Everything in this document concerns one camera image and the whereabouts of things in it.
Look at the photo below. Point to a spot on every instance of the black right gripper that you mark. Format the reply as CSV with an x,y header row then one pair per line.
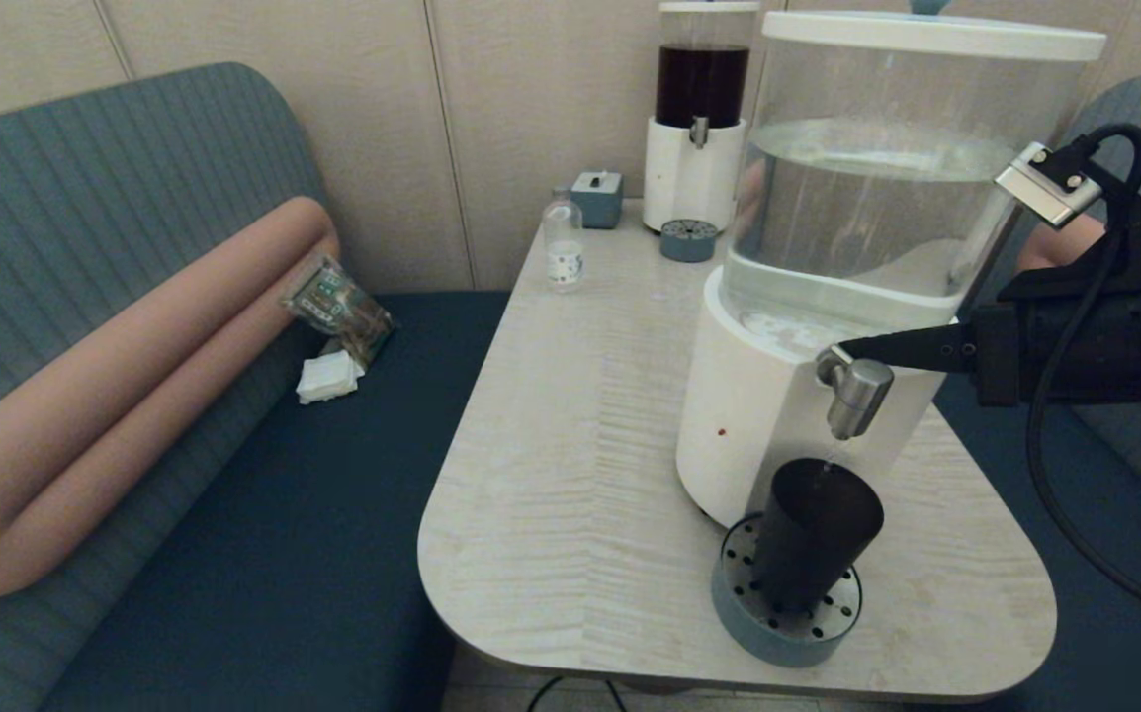
x,y
1104,346

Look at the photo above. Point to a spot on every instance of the silver water dispenser tap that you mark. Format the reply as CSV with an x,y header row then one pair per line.
x,y
857,396

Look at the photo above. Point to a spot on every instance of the black plastic cup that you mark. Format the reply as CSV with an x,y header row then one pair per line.
x,y
808,534

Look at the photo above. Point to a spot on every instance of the empty teal bench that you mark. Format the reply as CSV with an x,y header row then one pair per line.
x,y
986,494

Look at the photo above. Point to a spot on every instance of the large white water dispenser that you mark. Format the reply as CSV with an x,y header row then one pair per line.
x,y
758,415

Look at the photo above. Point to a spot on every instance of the small blue drip tray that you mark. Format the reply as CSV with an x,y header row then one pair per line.
x,y
689,243

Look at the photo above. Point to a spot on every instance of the small dark tea dispenser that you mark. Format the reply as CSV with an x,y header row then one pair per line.
x,y
689,178

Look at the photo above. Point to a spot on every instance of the large blue drip tray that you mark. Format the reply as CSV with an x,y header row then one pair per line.
x,y
739,618

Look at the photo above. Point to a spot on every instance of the small blue tissue box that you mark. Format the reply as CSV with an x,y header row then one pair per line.
x,y
597,201

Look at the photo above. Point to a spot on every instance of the small clear bottle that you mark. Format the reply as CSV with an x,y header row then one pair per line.
x,y
565,255

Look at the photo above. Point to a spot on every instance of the clear snack packet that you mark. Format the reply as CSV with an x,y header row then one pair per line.
x,y
338,307

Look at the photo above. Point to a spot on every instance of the white folded napkins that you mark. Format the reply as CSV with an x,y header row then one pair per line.
x,y
330,378

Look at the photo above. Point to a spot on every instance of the teal bench with snack packet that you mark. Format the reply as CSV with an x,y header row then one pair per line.
x,y
234,554

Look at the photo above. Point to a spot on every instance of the long pink bolster cushion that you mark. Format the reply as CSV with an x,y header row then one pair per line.
x,y
135,366

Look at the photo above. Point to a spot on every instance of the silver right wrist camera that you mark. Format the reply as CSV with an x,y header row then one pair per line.
x,y
1045,183

